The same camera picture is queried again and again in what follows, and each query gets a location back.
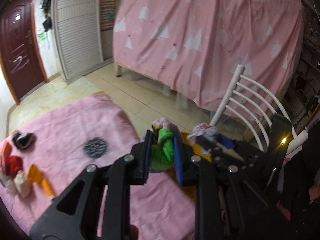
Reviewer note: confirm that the green and lavender sock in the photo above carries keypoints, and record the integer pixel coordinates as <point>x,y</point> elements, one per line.
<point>166,145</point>

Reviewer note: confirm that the orange packet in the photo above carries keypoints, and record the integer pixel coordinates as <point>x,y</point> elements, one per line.
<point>47,187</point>

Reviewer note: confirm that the pink tree print curtain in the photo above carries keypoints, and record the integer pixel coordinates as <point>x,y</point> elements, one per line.
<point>205,30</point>

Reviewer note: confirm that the brown door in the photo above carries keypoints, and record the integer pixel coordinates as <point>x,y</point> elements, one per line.
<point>20,45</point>

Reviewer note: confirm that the white louvered wardrobe door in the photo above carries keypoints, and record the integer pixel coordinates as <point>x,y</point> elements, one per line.
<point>77,30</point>

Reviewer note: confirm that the white metal chair orange seat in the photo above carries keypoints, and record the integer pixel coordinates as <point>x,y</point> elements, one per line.
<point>246,97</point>

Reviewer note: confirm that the black white pink sock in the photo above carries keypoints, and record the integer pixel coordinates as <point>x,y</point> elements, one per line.
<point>23,140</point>

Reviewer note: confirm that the black hanging bag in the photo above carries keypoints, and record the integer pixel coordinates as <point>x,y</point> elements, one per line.
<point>46,1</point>
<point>47,24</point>

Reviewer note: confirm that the pink bed sheet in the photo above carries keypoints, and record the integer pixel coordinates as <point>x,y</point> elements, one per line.
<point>75,120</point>

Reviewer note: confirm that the dark cluttered shelf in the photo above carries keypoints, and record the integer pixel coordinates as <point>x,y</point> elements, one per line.
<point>310,67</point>

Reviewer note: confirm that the green plastic bag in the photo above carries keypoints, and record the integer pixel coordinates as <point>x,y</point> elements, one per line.
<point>42,36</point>

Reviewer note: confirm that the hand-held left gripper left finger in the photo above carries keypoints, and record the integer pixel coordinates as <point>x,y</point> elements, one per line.
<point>149,145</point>

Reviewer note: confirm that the colourful wall poster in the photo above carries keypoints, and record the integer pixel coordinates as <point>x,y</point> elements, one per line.
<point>107,13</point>

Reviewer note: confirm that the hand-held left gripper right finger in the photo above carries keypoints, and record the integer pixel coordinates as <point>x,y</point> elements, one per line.
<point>178,162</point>

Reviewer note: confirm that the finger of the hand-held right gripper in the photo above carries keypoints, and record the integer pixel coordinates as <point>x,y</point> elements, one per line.
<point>226,143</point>
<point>212,147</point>

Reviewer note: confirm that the orange sock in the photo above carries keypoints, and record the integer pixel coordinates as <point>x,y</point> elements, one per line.
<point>36,173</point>

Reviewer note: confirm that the yellow plastic basin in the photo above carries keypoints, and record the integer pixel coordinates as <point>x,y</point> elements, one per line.
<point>186,135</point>

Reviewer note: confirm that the white purple patterned sock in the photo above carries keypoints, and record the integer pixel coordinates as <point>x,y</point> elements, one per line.
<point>202,131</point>

